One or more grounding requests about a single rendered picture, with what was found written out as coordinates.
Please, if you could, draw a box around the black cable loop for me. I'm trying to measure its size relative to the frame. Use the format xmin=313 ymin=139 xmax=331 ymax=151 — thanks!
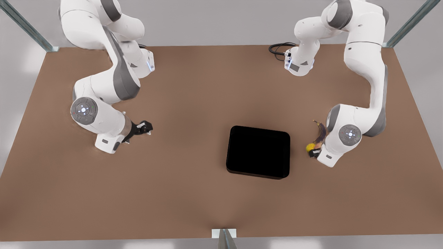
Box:
xmin=269 ymin=42 xmax=298 ymax=61

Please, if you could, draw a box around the silver frame post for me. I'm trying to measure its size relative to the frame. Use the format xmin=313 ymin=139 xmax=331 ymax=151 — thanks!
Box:
xmin=0 ymin=0 xmax=59 ymax=53
xmin=382 ymin=0 xmax=442 ymax=48
xmin=212 ymin=229 xmax=237 ymax=249

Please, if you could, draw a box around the overripe brown yellow banana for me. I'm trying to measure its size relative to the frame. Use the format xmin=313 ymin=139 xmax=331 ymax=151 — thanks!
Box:
xmin=306 ymin=120 xmax=328 ymax=153

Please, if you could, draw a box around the black rectangular tray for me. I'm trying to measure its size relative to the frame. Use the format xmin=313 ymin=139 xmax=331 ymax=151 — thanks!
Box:
xmin=226 ymin=126 xmax=291 ymax=180

